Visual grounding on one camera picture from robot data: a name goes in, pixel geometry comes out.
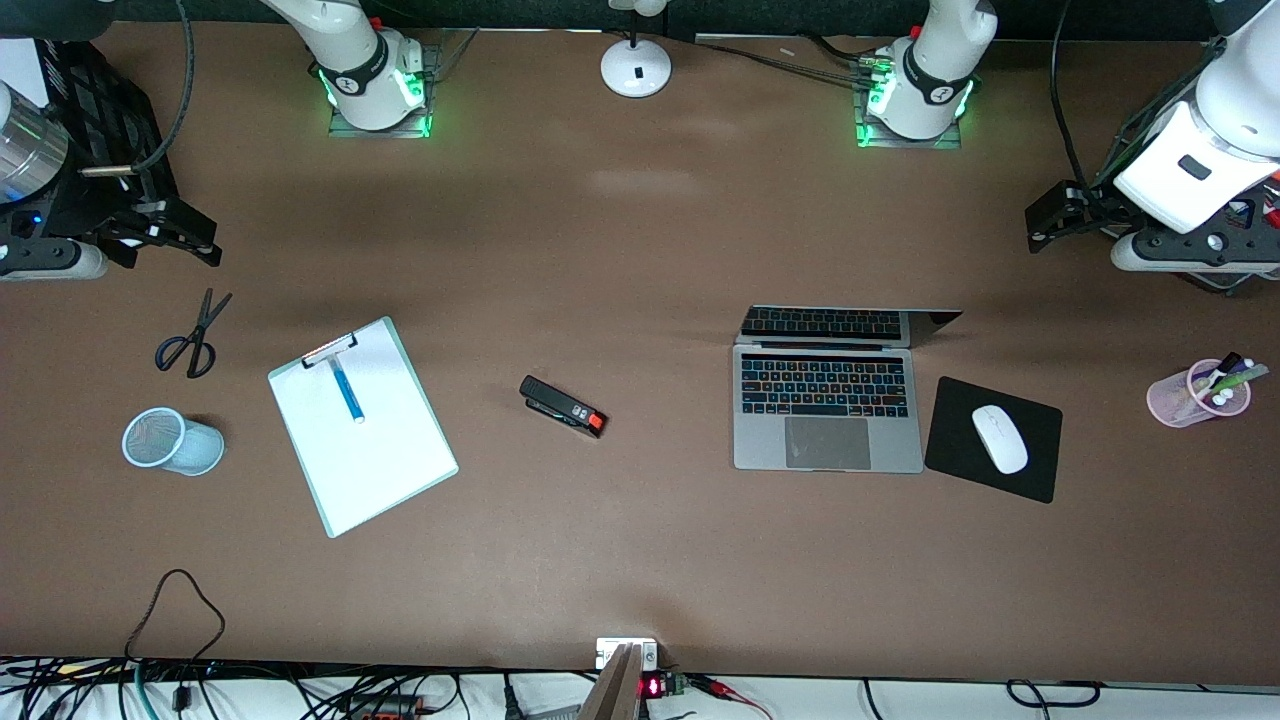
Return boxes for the blue marker white cap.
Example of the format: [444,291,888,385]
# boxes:
[329,357,367,425]

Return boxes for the silver laptop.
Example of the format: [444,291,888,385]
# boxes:
[732,305,964,474]

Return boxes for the green marker in cup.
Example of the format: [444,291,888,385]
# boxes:
[1196,364,1271,399]

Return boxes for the black stacked paper trays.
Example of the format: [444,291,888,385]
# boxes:
[0,38,176,216]

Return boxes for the black blue scissors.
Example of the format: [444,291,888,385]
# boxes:
[154,288,234,380]

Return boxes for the pink translucent cup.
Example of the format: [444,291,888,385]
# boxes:
[1146,358,1253,429]

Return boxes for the blue mesh pen cup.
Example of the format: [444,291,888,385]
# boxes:
[122,406,226,477]

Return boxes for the white computer mouse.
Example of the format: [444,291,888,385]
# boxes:
[971,404,1030,475]

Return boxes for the black mouse pad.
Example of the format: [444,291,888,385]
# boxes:
[924,376,1064,505]

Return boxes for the pale green clipboard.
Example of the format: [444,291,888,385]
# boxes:
[267,316,460,539]

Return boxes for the white paper sheet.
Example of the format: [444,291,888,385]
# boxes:
[270,322,456,536]

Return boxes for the black stapler orange tip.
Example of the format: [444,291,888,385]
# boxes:
[519,375,608,439]

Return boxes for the white lamp base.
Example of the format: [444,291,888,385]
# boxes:
[600,0,673,99]

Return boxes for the orange black power strip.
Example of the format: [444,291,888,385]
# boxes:
[340,694,427,720]

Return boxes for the white small box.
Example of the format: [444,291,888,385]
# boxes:
[596,638,659,671]

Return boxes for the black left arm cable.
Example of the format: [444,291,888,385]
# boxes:
[1049,0,1113,193]

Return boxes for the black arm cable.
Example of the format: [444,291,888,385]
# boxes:
[128,0,197,177]
[1049,0,1113,193]

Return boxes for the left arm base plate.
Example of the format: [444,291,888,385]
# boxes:
[855,50,963,151]

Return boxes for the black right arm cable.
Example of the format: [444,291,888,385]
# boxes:
[128,0,197,177]

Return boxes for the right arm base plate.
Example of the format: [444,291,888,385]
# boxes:
[328,28,479,139]

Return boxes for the black base cables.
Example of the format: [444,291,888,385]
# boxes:
[697,36,886,87]

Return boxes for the black looped cable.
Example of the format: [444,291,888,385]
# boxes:
[124,569,227,663]

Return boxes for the black flat loop cable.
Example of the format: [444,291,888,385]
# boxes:
[1005,679,1103,707]

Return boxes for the red wire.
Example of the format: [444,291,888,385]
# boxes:
[690,675,773,720]

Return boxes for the wooden camera post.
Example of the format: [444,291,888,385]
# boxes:
[578,643,646,720]

